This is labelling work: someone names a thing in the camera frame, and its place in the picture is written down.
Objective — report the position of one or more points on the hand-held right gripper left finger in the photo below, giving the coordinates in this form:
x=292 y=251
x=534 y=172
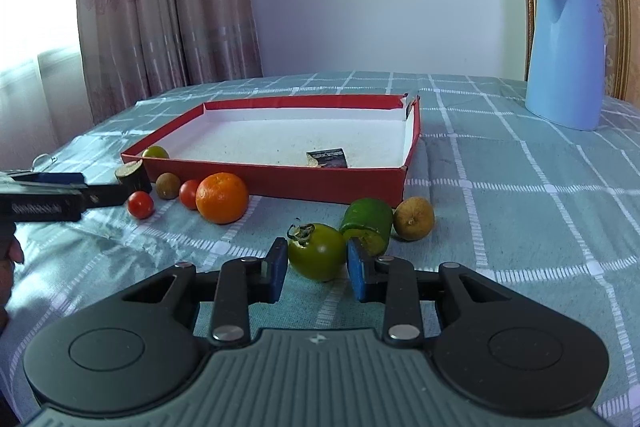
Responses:
x=277 y=269

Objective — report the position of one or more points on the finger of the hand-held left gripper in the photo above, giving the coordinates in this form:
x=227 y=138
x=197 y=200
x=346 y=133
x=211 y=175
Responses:
x=102 y=196

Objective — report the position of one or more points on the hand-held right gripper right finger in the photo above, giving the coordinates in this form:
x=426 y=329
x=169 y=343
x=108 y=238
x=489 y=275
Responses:
x=357 y=269

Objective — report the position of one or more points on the dark purple eggplant piece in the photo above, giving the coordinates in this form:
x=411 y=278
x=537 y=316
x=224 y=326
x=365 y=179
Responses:
x=330 y=158
x=137 y=181

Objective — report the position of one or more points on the red cherry tomato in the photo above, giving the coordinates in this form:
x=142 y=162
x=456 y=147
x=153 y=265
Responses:
x=140 y=205
x=190 y=195

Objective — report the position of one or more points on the large green tomato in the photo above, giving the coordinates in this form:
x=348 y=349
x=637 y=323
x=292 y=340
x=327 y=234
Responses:
x=320 y=254

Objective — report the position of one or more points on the green cucumber piece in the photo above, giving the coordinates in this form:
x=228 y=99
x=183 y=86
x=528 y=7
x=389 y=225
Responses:
x=367 y=217

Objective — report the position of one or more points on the brown round fruit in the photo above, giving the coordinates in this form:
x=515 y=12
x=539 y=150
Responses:
x=413 y=218
x=167 y=186

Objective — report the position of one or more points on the red cardboard box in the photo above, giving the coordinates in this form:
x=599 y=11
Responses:
x=300 y=184

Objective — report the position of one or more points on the orange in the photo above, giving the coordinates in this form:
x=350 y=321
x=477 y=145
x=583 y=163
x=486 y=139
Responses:
x=222 y=198

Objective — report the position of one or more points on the person's left hand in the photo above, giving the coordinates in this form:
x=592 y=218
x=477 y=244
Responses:
x=11 y=247

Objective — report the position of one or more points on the small green lime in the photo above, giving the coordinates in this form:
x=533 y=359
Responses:
x=156 y=152

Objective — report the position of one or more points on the white sheer curtain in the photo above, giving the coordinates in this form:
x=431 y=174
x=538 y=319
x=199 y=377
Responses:
x=40 y=97

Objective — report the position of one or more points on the brown patterned curtain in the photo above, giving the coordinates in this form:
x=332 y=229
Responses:
x=165 y=7

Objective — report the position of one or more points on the blue electric kettle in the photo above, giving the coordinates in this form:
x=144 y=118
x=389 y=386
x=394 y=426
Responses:
x=565 y=57

